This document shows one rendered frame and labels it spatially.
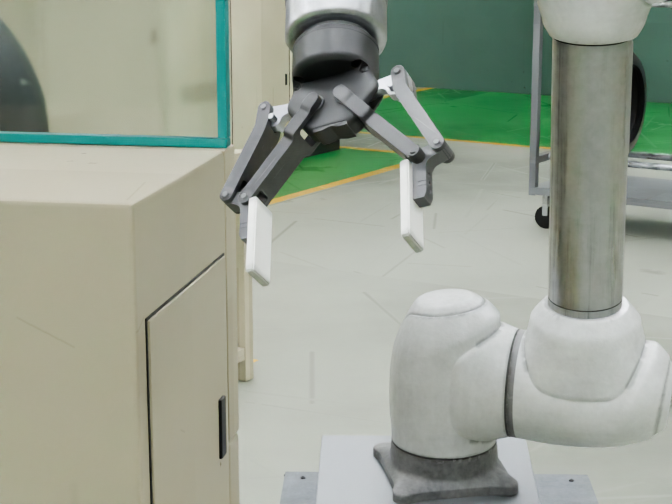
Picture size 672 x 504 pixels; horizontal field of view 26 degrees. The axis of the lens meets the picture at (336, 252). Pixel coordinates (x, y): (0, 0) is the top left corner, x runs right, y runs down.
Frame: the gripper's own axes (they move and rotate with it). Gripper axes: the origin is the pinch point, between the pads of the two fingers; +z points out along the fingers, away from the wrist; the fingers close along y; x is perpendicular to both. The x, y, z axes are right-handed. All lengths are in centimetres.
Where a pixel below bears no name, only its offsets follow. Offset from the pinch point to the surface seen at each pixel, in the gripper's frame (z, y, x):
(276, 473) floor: -93, 141, -257
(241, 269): -181, 171, -284
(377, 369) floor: -161, 144, -338
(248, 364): -156, 179, -306
